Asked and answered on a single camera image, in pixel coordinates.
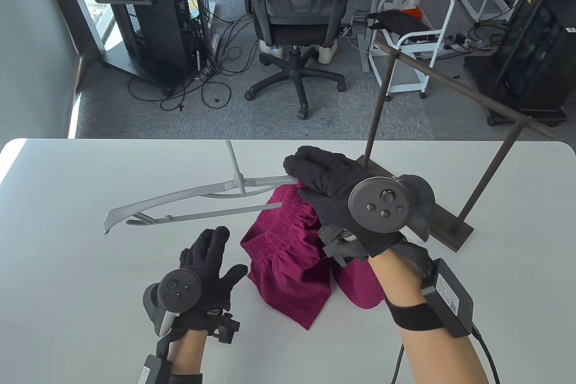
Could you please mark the black mesh office chair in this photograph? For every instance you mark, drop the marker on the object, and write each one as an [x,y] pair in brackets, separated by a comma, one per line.
[297,33]

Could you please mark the power strip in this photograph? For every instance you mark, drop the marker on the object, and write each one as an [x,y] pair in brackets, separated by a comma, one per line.
[456,41]

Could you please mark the black computer tower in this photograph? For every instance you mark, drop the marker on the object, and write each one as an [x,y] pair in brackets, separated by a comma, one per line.
[166,19]

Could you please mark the person's left forearm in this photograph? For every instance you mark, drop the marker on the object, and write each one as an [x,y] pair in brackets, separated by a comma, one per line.
[189,352]

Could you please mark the dark wooden hanging rack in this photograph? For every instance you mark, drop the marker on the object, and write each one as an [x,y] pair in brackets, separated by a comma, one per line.
[454,228]

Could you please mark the person's right forearm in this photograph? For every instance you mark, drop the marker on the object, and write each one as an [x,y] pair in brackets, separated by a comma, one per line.
[418,357]

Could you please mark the grey plastic hanger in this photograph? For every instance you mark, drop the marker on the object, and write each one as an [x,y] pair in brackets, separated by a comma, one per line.
[237,182]

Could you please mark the magenta shorts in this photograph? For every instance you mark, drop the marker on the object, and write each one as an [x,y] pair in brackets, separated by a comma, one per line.
[292,276]

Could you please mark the person's right hand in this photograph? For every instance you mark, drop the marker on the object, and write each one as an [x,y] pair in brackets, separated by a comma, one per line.
[328,181]

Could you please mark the small orange box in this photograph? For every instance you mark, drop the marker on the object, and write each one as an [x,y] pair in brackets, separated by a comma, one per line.
[413,11]

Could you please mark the black cabinet on wheels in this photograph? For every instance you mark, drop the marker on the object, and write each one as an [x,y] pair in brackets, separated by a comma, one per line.
[531,64]

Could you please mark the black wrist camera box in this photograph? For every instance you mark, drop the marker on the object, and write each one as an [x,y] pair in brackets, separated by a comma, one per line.
[450,298]
[153,370]

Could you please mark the black handheld controller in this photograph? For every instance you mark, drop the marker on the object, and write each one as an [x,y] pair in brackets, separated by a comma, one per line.
[382,206]
[175,291]

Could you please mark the person's left hand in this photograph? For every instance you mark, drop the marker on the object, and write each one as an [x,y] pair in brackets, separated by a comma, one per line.
[213,262]

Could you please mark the black fabric bag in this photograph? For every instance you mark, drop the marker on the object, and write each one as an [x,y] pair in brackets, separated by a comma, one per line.
[396,20]

